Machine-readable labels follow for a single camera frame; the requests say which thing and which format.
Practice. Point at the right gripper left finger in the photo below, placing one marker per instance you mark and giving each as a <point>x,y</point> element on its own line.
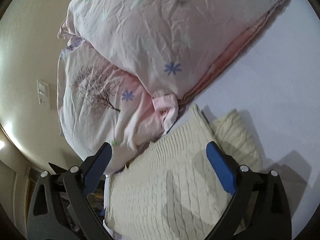
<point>59,208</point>

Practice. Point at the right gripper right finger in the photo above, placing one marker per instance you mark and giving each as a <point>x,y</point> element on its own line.
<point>270,218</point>

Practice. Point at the cream cable-knit sweater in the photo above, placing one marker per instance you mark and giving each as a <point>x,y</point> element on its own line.
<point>171,191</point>

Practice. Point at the pink floral pillow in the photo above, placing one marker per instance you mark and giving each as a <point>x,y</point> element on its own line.
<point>98,103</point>
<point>173,46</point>

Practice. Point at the lavender bed sheet mattress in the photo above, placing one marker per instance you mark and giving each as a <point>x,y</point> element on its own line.
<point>274,85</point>

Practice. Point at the white wall switch panel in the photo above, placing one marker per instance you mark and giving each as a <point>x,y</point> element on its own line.
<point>43,93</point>

